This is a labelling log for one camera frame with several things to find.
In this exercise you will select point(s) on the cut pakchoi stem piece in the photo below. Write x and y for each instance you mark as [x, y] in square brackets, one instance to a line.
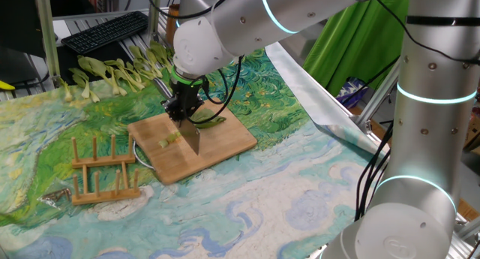
[163, 143]
[173, 137]

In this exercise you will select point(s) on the aluminium frame post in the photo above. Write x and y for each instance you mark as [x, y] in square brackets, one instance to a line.
[154, 15]
[47, 34]

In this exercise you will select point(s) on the green pakchoi with long stem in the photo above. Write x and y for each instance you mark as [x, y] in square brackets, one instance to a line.
[212, 120]

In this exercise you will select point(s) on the clear plastic bag of screws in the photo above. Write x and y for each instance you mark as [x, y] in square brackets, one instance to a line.
[56, 196]

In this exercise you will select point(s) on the slanted aluminium frame beam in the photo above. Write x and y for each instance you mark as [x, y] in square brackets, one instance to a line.
[375, 101]

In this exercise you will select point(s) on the wooden cutting board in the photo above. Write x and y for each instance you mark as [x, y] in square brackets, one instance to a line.
[225, 146]

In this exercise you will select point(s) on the black desk mat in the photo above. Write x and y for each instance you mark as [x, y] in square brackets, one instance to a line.
[65, 58]

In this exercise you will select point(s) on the black monitor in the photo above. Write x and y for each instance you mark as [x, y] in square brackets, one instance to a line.
[18, 22]

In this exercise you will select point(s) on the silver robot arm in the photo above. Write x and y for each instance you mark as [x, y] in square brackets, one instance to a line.
[412, 214]

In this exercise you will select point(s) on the spare green pakchoi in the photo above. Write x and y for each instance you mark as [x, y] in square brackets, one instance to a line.
[125, 77]
[67, 95]
[95, 97]
[85, 89]
[159, 52]
[150, 62]
[142, 73]
[92, 65]

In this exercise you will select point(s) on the small yellow object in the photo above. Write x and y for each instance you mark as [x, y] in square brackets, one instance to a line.
[5, 86]

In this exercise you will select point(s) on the blue white patterned bag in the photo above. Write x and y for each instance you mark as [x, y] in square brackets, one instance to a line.
[350, 92]

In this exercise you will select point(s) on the wooden peg dish rack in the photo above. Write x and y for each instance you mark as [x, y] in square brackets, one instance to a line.
[105, 160]

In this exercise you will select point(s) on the black computer keyboard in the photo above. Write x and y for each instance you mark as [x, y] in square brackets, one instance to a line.
[105, 32]

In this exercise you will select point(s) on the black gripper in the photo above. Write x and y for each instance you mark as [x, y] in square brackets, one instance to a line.
[186, 97]

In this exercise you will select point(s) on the steel cleaver knife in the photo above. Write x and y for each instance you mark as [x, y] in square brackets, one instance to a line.
[189, 137]

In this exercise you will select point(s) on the painted landscape tablecloth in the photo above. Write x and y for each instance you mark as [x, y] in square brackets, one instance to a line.
[262, 199]

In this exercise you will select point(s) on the green curtain cloth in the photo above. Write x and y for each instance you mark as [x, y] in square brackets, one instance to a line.
[356, 56]

